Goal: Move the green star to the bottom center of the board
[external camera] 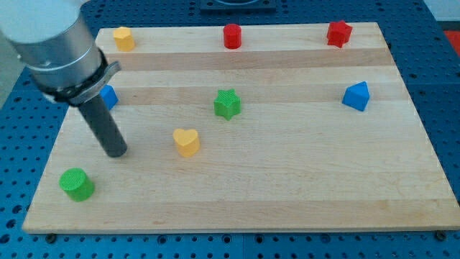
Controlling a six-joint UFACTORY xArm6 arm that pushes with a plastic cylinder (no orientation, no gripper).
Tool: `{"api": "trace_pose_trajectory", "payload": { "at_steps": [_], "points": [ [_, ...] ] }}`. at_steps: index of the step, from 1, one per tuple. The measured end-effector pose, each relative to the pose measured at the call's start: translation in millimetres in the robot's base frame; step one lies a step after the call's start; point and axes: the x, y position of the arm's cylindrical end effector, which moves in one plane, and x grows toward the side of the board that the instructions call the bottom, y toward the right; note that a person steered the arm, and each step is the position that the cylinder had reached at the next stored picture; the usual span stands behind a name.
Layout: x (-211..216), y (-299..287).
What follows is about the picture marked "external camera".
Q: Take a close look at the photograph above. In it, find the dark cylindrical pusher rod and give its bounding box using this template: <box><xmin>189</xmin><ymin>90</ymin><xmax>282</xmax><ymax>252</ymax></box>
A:
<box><xmin>78</xmin><ymin>94</ymin><xmax>127</xmax><ymax>158</ymax></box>

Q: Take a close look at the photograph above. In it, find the green star block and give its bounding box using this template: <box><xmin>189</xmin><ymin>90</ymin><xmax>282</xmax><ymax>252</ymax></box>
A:
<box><xmin>213</xmin><ymin>88</ymin><xmax>241</xmax><ymax>121</ymax></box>

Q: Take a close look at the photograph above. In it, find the wooden board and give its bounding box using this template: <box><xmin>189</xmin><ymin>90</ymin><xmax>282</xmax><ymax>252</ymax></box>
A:
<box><xmin>22</xmin><ymin>22</ymin><xmax>459</xmax><ymax>234</ymax></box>

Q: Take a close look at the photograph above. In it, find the blue triangular block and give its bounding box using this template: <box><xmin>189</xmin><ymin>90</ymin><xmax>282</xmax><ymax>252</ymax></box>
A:
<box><xmin>342</xmin><ymin>81</ymin><xmax>370</xmax><ymax>112</ymax></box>

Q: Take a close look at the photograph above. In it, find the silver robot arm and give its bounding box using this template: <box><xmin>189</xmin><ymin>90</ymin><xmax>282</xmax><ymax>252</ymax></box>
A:
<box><xmin>1</xmin><ymin>0</ymin><xmax>102</xmax><ymax>91</ymax></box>

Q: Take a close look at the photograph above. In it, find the yellow hexagon block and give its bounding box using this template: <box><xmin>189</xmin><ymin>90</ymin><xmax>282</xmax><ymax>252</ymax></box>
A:
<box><xmin>113</xmin><ymin>27</ymin><xmax>136</xmax><ymax>52</ymax></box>

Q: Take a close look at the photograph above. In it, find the red star block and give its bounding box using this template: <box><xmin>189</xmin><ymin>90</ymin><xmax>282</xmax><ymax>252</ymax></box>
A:
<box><xmin>326</xmin><ymin>20</ymin><xmax>353</xmax><ymax>48</ymax></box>

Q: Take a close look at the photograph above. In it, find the blue cube block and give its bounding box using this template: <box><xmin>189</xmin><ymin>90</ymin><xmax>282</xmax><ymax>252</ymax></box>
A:
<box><xmin>100</xmin><ymin>85</ymin><xmax>119</xmax><ymax>110</ymax></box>

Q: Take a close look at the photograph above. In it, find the metal clamp ring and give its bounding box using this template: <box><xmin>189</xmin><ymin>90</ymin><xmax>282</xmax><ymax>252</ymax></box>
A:
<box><xmin>34</xmin><ymin>48</ymin><xmax>122</xmax><ymax>106</ymax></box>

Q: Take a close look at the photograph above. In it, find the red cylinder block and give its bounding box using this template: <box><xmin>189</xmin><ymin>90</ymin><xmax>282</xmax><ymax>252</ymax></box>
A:
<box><xmin>223</xmin><ymin>24</ymin><xmax>242</xmax><ymax>49</ymax></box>

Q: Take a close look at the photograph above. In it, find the green cylinder block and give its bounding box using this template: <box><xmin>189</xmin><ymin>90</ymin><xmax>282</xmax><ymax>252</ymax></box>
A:
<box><xmin>59</xmin><ymin>168</ymin><xmax>95</xmax><ymax>202</ymax></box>

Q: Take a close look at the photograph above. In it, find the yellow heart block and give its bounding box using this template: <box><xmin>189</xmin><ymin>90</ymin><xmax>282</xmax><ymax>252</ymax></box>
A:
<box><xmin>172</xmin><ymin>128</ymin><xmax>201</xmax><ymax>158</ymax></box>

